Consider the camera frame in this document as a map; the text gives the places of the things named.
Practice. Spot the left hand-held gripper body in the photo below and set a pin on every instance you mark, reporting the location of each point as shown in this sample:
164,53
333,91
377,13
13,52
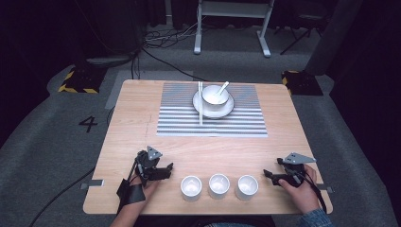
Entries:
147,162

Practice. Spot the black yellow striped floor plate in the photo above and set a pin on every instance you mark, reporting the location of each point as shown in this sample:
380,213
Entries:
302,83
80,80

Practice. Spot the grey metal table bracket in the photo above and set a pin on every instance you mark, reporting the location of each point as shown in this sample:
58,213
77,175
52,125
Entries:
326,188
93,183

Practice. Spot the white plate with dark rim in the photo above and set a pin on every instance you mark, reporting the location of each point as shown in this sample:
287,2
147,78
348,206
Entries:
217,113

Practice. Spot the black tripod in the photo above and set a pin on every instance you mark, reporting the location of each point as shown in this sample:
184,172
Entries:
298,34

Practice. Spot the white cup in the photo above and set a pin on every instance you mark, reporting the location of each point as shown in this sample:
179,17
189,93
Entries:
247,186
191,187
218,185

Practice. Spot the white ceramic spoon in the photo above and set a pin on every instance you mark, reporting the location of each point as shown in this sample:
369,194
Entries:
222,89

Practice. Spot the striped grey placemat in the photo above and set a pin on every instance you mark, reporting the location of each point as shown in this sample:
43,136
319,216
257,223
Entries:
176,119

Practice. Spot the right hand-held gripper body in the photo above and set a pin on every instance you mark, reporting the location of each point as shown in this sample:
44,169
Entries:
294,167

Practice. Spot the grey column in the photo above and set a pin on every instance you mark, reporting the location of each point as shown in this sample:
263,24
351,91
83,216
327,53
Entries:
331,38

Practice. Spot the white bowl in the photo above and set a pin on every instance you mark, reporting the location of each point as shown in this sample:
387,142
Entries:
215,96

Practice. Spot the white metal stand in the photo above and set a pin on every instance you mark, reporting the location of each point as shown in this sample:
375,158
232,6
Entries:
231,9

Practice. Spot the person's right hand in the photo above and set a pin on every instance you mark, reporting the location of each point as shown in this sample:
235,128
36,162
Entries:
301,194

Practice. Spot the person's left hand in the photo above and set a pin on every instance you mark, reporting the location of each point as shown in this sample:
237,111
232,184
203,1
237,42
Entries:
148,188

